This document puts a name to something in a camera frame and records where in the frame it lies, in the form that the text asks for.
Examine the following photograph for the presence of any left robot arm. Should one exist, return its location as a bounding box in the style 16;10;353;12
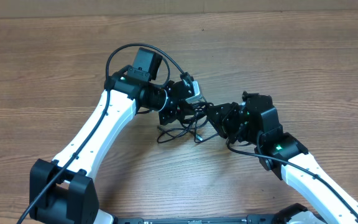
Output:
18;44;202;223

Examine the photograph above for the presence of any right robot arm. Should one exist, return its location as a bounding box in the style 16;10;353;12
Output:
205;92;358;223

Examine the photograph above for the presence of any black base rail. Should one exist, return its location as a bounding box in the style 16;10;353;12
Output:
113;202;329;224

